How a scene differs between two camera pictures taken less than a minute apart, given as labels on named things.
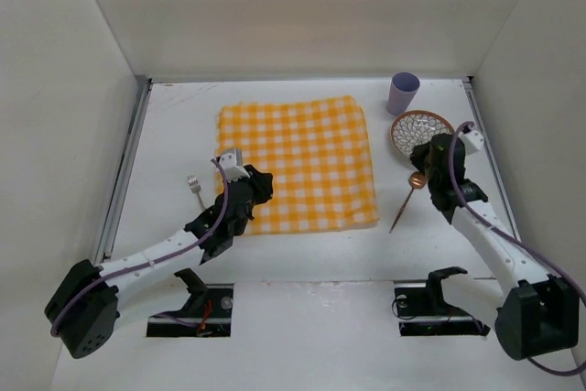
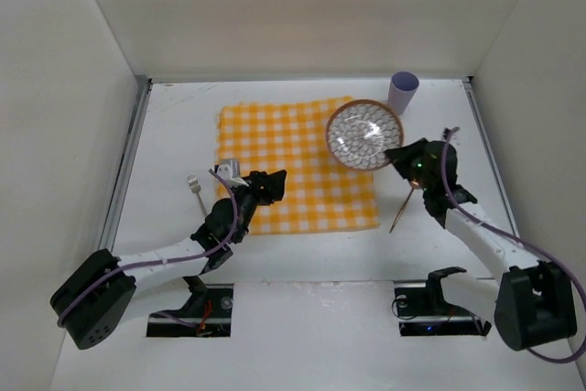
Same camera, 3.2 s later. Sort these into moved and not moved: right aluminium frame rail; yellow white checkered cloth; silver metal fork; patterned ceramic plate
Moved: patterned ceramic plate
Not moved: silver metal fork; yellow white checkered cloth; right aluminium frame rail
